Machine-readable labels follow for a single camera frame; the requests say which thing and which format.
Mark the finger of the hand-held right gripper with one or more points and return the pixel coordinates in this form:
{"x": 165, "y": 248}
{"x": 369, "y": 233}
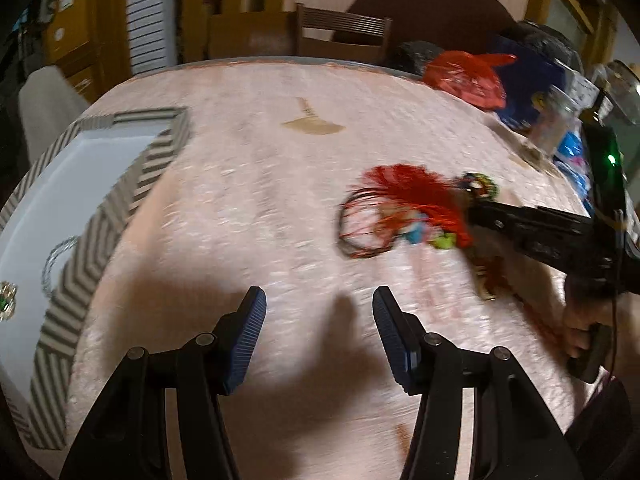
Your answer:
{"x": 540, "y": 232}

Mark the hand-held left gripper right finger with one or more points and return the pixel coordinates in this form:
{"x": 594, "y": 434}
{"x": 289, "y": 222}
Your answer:
{"x": 392, "y": 335}

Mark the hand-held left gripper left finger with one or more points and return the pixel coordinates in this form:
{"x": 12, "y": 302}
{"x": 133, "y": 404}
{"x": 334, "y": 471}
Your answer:
{"x": 248, "y": 332}

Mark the blue bead charm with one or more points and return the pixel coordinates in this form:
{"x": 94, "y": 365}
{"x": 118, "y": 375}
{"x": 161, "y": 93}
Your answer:
{"x": 415, "y": 232}

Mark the red feather ornament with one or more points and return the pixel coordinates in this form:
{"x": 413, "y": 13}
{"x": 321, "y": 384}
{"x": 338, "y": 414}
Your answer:
{"x": 410, "y": 192}

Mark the striped jewelry box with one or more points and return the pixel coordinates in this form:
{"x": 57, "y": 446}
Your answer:
{"x": 60, "y": 185}

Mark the person's right forearm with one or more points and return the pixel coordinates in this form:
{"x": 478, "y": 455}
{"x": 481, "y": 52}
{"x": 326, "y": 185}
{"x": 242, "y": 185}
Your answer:
{"x": 629, "y": 335}

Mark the person's right hand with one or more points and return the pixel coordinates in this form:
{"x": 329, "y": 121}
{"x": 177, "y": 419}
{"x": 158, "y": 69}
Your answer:
{"x": 582, "y": 310}

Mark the blue packet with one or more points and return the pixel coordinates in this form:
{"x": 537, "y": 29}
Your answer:
{"x": 575, "y": 162}

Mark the multicoloured bangle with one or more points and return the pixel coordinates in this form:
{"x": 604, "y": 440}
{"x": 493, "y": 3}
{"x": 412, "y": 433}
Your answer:
{"x": 481, "y": 186}

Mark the clear plastic package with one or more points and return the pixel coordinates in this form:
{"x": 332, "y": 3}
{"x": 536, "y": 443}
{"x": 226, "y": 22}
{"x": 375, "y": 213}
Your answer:
{"x": 556, "y": 117}

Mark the glass bottle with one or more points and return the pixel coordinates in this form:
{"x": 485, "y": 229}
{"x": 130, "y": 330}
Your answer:
{"x": 625, "y": 92}

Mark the blue plastic bag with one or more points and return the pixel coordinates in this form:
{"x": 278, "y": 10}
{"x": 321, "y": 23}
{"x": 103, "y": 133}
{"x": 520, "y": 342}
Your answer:
{"x": 532, "y": 87}

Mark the dark furry object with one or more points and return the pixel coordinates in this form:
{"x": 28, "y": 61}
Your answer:
{"x": 415, "y": 55}
{"x": 542, "y": 40}

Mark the red plastic bag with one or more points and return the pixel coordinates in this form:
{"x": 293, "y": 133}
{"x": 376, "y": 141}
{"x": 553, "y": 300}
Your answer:
{"x": 465, "y": 80}

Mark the gold green brooch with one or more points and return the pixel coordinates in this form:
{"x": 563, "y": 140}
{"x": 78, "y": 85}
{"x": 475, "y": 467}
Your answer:
{"x": 6, "y": 301}

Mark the brown round panel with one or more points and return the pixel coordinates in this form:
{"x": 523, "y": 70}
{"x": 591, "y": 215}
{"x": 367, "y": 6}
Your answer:
{"x": 425, "y": 10}

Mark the wooden chair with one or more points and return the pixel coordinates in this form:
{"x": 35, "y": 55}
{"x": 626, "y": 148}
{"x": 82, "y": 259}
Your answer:
{"x": 345, "y": 35}

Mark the white covered chair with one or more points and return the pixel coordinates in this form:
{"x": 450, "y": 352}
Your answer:
{"x": 42, "y": 105}

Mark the white louvered door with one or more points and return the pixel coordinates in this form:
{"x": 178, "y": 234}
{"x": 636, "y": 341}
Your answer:
{"x": 150, "y": 15}

